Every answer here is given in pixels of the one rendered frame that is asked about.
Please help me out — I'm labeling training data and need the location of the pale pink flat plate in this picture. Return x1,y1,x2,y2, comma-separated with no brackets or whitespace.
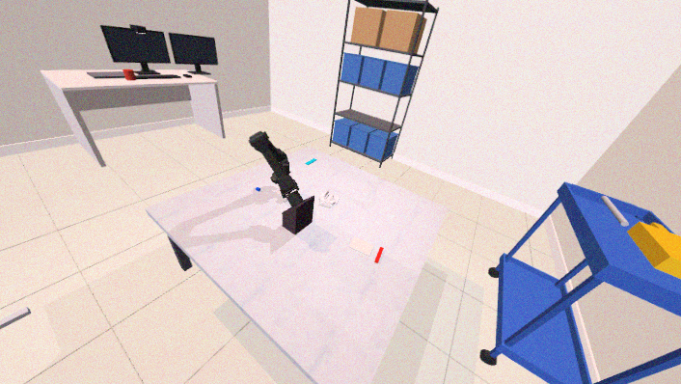
348,237,374,256

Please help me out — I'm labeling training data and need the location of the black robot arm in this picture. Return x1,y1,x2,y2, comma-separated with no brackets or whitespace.
248,131,306,208

